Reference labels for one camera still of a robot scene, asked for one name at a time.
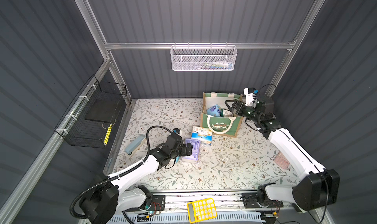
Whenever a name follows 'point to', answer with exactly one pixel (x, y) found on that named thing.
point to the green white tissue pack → (224, 113)
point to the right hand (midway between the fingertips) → (233, 103)
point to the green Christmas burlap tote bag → (228, 126)
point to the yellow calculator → (201, 210)
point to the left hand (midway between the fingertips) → (188, 148)
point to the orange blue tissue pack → (203, 134)
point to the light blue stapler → (135, 144)
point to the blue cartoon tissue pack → (214, 110)
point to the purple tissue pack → (195, 155)
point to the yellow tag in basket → (107, 134)
